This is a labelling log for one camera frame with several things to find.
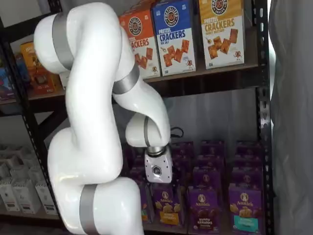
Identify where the white carton box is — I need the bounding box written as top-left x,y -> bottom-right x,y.
12,179 -> 42,214
0,181 -> 21,212
35,180 -> 59,216

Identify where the black metal shelf rack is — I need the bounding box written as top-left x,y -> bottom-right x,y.
107,0 -> 274,235
0,0 -> 71,222

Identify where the blue pretzel crackers box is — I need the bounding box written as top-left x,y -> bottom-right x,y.
150,0 -> 197,77

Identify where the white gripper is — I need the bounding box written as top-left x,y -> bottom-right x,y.
144,149 -> 174,184

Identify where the orange pretzel crackers box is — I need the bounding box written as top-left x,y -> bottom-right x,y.
118,9 -> 161,79

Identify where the orange snack box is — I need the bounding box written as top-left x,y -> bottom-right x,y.
20,41 -> 62,95

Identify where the purple box brown patch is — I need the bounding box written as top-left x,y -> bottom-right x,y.
187,186 -> 224,234

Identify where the blue purple snack package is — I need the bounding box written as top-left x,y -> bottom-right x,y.
0,53 -> 30,101

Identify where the yellow pretzel crackers box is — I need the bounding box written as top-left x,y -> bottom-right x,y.
198,0 -> 246,70

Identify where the black cable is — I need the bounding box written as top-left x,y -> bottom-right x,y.
170,126 -> 184,139

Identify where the purple Annie's snack box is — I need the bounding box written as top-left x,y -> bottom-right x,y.
192,166 -> 224,189
170,141 -> 194,164
129,166 -> 148,188
236,141 -> 264,156
200,140 -> 224,156
231,166 -> 264,187
195,154 -> 224,169
234,154 -> 264,169

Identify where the grey fabric cover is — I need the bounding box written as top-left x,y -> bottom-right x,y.
268,0 -> 313,235

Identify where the purple box teal patch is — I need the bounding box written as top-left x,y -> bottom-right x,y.
228,183 -> 264,234

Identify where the purple box yellow patch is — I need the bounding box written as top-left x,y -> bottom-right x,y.
152,183 -> 184,229

